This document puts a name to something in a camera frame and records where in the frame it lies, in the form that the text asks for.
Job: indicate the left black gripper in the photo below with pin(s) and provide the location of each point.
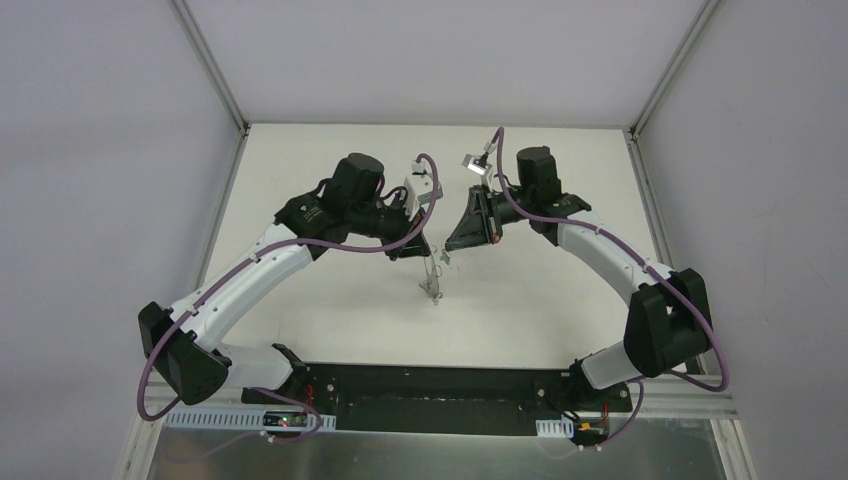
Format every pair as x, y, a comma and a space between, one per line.
411, 228

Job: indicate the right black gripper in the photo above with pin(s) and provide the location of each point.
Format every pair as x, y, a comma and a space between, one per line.
486, 216

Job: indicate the large metal keyring with clips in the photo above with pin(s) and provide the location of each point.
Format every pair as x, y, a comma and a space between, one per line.
433, 266

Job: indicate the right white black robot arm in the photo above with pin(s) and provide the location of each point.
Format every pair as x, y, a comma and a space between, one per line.
668, 320

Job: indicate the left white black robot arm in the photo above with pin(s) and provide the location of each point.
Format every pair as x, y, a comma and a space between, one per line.
348, 211

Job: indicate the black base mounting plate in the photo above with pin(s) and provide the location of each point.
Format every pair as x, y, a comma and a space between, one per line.
442, 400

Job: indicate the left circuit board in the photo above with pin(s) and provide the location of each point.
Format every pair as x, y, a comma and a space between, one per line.
285, 420

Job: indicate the circuit board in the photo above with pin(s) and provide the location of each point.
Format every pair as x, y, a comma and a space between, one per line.
285, 420
591, 433

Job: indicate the right circuit board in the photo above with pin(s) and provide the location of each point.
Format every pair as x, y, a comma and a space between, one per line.
591, 433

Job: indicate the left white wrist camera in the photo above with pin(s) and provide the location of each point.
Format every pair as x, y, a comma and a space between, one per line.
421, 189

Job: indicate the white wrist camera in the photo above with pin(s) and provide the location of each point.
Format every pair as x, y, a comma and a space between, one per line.
421, 189
480, 165

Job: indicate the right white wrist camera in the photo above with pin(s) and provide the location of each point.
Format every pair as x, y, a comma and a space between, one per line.
480, 165

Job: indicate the right white cable duct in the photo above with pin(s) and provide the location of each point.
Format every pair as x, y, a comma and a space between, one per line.
555, 428

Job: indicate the white cable duct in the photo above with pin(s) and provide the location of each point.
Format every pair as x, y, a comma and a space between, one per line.
235, 419
555, 428

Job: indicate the left white cable duct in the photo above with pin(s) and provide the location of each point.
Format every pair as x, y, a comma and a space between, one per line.
235, 419

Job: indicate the left aluminium frame post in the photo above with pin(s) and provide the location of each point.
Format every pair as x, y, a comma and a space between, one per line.
209, 64

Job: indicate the aluminium frame post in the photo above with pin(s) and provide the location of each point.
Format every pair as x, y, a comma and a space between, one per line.
209, 64
675, 65

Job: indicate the right aluminium frame post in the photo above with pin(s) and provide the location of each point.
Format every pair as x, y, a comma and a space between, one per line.
675, 65

